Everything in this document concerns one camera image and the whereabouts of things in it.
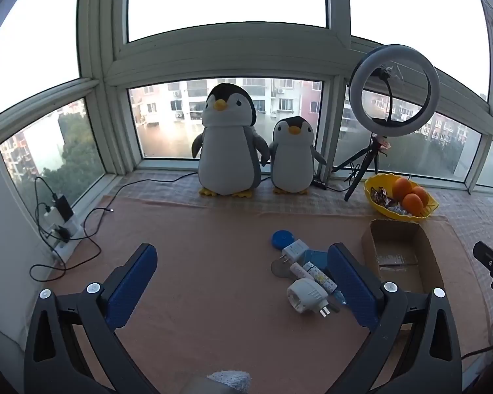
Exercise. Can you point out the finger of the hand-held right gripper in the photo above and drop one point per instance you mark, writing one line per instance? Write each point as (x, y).
(486, 255)

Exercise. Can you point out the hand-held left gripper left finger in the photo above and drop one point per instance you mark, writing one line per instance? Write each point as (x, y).
(131, 287)

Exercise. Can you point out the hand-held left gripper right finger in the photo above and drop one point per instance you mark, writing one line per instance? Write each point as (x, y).
(349, 287)

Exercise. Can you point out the clear blue plastic piece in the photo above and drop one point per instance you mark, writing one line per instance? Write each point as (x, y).
(340, 296)

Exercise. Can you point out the patterned silver lighter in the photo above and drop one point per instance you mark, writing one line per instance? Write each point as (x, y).
(318, 275)

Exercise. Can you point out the blue phone stand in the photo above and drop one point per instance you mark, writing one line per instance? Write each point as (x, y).
(318, 257)

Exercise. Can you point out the white round plug adapter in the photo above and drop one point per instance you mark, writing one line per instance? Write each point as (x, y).
(306, 295)

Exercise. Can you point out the pale pink tube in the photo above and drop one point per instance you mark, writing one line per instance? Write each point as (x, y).
(297, 271)

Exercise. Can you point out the white charger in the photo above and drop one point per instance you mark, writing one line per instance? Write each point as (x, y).
(294, 251)

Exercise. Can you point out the cardboard box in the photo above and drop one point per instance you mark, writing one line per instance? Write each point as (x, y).
(394, 238)

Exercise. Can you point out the blue round lid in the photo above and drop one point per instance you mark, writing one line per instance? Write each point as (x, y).
(283, 239)

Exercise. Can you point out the grey round disc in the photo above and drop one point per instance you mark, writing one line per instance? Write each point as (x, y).
(278, 271)

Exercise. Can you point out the white power strip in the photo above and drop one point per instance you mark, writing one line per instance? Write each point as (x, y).
(67, 240)

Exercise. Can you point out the yellow fruit bowl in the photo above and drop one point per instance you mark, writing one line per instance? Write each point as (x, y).
(377, 211)

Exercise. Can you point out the pink blanket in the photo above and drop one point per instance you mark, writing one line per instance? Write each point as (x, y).
(213, 295)

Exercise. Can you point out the orange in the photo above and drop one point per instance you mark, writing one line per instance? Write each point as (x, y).
(402, 186)
(422, 195)
(412, 205)

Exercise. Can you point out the pile of wrapped candies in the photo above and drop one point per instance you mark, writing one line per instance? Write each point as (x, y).
(381, 197)

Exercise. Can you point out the black power adapter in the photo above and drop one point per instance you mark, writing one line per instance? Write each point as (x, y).
(63, 207)

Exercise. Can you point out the black inline controller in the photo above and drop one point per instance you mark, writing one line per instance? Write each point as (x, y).
(319, 183)

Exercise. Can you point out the white fuzzy cloth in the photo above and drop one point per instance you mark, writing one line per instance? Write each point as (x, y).
(230, 379)

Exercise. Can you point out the small plush penguin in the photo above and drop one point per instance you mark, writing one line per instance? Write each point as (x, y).
(291, 156)

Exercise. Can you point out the large plush penguin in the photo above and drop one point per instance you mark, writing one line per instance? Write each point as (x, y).
(226, 147)

